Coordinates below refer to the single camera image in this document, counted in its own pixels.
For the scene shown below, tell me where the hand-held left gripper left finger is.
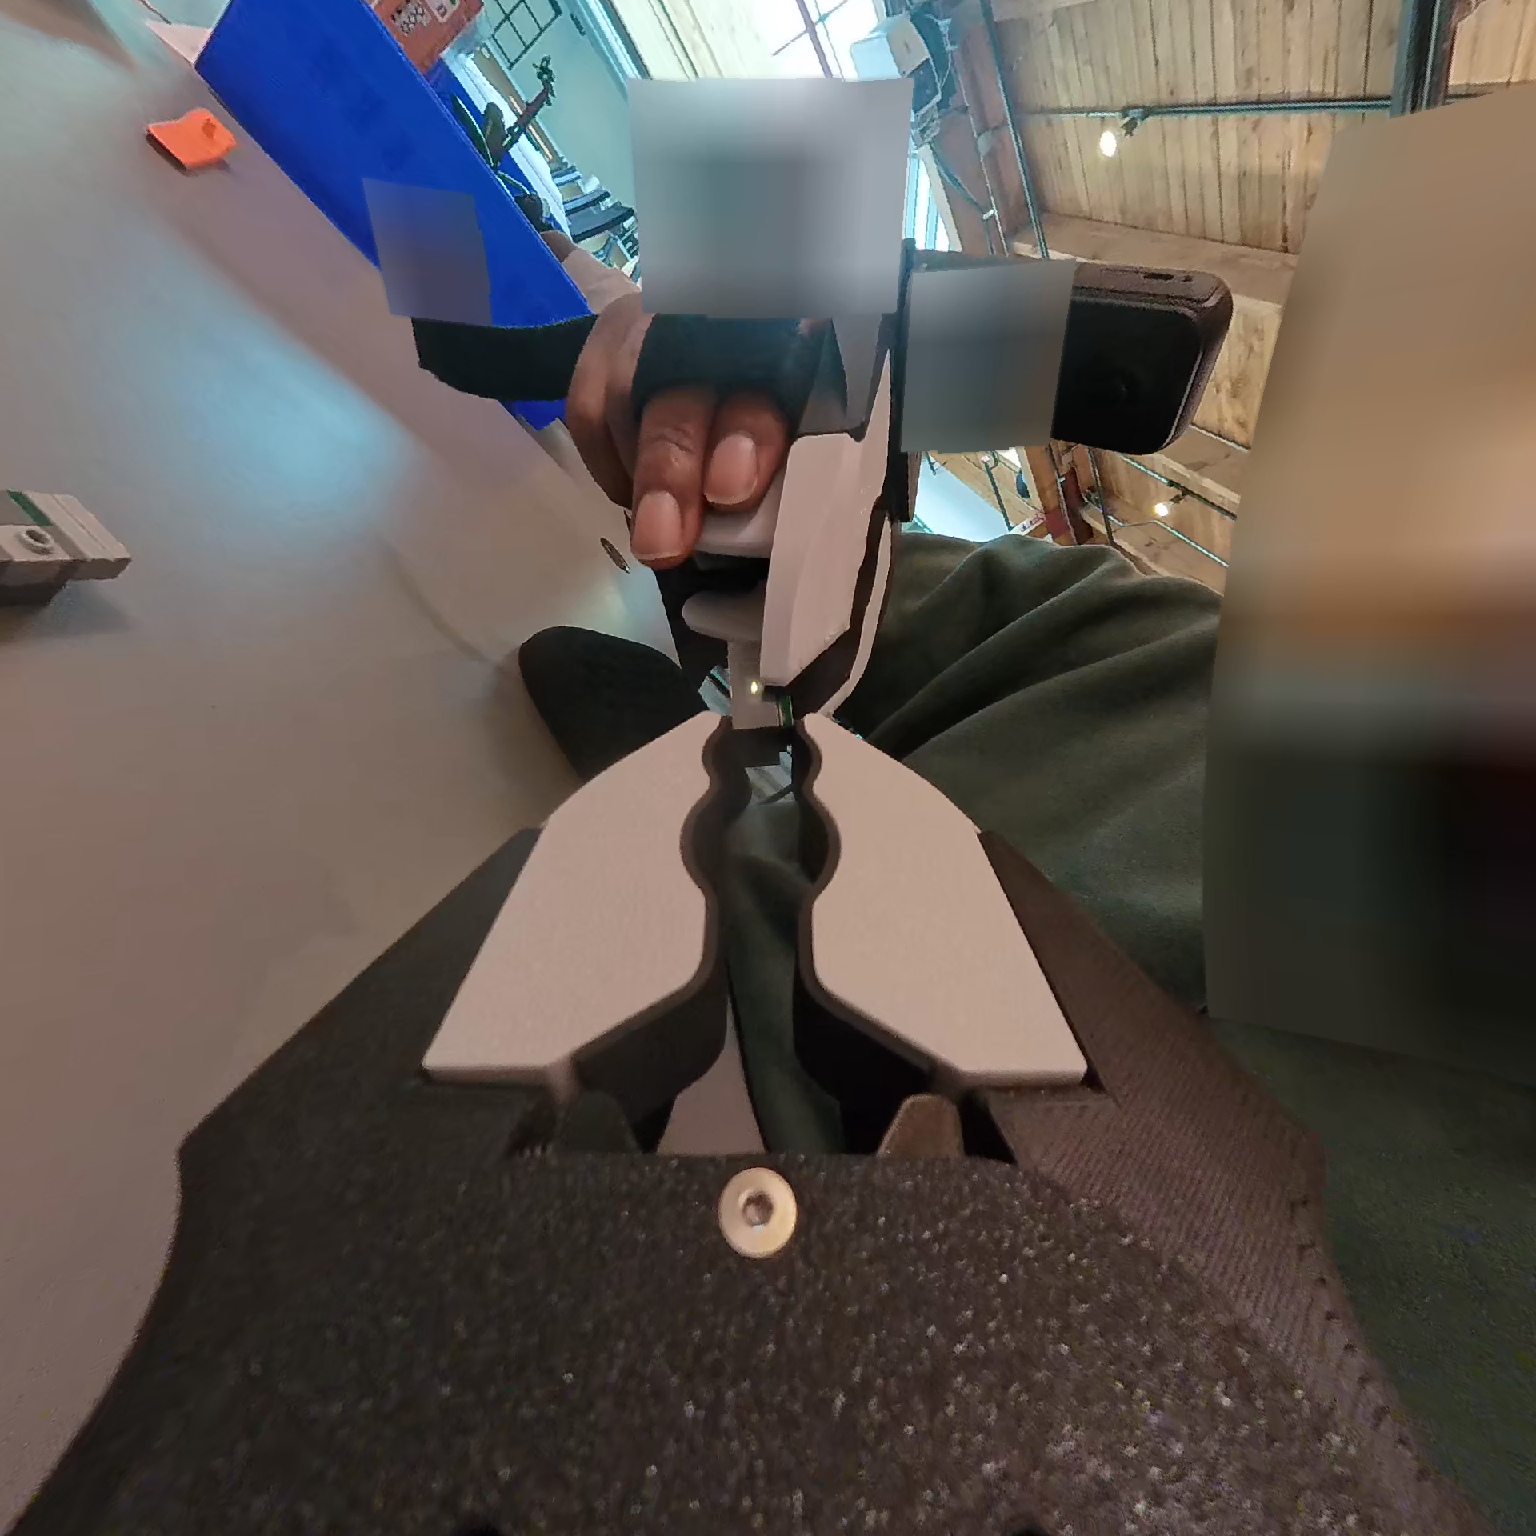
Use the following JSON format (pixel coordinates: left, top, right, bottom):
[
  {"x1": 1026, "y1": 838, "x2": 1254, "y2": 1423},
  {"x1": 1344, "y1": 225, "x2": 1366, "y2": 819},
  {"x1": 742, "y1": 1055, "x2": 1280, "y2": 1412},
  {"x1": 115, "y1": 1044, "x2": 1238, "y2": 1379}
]
[{"x1": 422, "y1": 713, "x2": 737, "y2": 1086}]

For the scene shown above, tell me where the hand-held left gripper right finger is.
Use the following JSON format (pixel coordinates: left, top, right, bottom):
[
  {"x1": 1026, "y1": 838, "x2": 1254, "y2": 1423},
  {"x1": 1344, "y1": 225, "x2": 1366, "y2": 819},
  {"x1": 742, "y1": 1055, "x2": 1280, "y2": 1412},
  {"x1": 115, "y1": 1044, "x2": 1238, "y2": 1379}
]
[{"x1": 799, "y1": 713, "x2": 1088, "y2": 1088}]

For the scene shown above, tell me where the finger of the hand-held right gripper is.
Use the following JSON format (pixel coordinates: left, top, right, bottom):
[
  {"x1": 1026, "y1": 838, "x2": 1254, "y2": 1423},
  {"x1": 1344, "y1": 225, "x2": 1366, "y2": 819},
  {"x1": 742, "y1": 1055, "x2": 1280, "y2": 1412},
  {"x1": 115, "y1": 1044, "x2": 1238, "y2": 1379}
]
[
  {"x1": 761, "y1": 359, "x2": 911, "y2": 717},
  {"x1": 682, "y1": 496, "x2": 785, "y2": 702}
]

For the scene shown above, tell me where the grey white brick column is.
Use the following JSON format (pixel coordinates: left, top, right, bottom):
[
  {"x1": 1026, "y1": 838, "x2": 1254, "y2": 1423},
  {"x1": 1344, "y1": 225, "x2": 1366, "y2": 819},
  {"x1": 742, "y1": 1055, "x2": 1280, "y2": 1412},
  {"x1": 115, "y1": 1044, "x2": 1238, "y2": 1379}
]
[{"x1": 0, "y1": 488, "x2": 135, "y2": 604}]

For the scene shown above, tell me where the person's right hand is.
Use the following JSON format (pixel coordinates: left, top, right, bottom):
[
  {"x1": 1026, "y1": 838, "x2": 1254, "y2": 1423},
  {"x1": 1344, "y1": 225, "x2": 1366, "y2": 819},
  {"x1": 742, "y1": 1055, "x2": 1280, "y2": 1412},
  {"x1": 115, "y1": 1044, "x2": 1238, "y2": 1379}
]
[{"x1": 574, "y1": 298, "x2": 819, "y2": 569}]

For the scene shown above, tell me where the black quilted wrist rest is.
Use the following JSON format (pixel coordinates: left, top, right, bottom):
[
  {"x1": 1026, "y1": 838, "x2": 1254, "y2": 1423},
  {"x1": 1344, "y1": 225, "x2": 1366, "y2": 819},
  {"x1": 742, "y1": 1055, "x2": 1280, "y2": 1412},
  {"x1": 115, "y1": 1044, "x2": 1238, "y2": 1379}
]
[{"x1": 519, "y1": 627, "x2": 724, "y2": 785}]

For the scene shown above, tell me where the blue plastic bin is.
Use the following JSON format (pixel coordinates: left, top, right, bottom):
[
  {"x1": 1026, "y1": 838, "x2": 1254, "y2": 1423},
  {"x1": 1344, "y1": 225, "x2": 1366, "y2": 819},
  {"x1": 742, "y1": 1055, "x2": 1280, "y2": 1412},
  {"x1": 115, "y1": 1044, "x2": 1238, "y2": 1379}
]
[{"x1": 196, "y1": 0, "x2": 604, "y2": 426}]

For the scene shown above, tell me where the orange brick separator tool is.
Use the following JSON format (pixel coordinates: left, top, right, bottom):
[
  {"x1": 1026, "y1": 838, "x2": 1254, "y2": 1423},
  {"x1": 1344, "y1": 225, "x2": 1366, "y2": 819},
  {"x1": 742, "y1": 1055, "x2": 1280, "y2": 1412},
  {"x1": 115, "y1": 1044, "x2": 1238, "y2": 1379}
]
[{"x1": 146, "y1": 112, "x2": 240, "y2": 172}]

